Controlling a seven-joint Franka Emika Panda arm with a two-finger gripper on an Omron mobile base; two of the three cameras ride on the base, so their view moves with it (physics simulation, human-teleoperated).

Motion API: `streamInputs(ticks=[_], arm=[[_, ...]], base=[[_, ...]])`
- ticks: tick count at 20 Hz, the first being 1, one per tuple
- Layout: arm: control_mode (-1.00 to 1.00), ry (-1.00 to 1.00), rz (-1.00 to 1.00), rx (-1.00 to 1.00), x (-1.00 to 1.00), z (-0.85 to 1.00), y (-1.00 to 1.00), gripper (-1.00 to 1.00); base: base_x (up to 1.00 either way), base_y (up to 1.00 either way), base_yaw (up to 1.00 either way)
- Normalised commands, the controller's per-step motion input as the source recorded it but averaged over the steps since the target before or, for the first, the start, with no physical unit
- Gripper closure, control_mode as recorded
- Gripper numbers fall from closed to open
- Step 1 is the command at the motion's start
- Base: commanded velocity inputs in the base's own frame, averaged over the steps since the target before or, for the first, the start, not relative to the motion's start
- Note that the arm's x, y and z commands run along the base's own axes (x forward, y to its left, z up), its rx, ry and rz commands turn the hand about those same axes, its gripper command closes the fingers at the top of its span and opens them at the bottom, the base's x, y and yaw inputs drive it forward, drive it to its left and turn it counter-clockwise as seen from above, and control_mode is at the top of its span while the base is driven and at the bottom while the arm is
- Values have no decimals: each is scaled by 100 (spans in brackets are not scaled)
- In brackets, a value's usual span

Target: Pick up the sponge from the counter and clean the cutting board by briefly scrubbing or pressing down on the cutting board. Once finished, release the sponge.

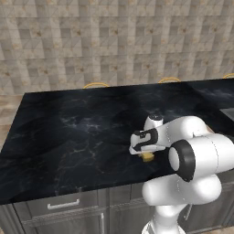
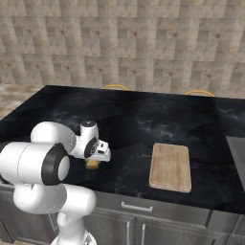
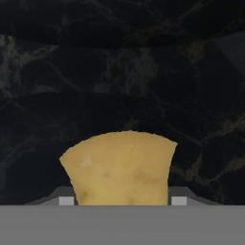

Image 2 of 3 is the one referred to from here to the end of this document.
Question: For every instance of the grey drawer front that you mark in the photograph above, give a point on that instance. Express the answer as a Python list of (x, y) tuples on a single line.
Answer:
[(166, 209)]

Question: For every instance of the wooden cutting board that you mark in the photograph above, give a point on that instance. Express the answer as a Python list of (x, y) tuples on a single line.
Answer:
[(170, 167)]

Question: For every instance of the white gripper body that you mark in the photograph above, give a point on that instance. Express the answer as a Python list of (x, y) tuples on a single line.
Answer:
[(102, 156)]

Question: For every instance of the grey cupboard door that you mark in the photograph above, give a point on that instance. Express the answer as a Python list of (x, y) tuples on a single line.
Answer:
[(27, 220), (110, 229), (178, 234), (236, 237)]

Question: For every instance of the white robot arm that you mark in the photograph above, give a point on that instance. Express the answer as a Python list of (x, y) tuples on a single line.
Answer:
[(28, 162)]

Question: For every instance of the yellow sponge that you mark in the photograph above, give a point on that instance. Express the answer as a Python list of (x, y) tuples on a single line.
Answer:
[(93, 164)]

